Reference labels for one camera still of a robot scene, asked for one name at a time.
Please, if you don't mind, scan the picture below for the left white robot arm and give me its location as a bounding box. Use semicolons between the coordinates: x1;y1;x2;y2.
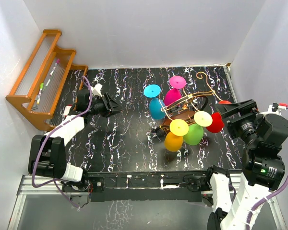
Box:
28;89;122;191

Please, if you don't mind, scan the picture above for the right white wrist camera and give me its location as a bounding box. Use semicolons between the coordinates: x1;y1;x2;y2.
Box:
267;103;288;115

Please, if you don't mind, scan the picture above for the green capped marker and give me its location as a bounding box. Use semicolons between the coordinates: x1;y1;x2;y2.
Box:
36;83;44;104

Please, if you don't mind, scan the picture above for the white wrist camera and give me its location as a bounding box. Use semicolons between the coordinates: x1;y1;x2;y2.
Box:
267;103;288;115
91;83;103;97

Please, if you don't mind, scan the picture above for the wooden tiered shelf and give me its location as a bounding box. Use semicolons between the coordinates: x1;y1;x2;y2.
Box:
6;29;88;131

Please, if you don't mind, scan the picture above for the magenta wine glass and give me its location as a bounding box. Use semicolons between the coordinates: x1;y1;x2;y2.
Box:
164;75;186;106

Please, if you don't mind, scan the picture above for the blue wine glass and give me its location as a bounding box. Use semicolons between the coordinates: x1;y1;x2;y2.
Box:
144;84;166;120

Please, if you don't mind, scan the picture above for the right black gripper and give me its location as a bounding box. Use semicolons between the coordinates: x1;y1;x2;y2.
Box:
215;98;262;146

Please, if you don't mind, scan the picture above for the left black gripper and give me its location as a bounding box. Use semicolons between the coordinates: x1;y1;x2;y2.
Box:
88;93;124;118

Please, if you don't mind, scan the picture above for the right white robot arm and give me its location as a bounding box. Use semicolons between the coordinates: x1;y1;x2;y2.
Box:
204;100;288;230

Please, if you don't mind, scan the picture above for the green wine glass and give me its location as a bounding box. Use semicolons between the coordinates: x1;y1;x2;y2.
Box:
183;111;213;145

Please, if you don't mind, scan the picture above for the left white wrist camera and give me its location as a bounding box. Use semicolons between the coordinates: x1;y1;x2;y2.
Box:
91;83;103;97

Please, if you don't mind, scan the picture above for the purple capped marker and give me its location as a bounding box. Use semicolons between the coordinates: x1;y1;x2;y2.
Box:
49;58;60;77

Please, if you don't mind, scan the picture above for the gold wire wine glass rack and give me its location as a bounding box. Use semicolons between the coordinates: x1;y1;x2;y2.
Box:
156;71;233;139

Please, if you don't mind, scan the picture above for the red wine glass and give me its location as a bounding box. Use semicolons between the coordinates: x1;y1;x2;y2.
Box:
206;112;224;133

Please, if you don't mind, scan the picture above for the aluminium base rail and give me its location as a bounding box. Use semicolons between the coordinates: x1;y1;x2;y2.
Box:
7;172;286;230

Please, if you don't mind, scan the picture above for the orange yellow wine glass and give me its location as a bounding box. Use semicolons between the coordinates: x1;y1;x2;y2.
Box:
164;119;189;152

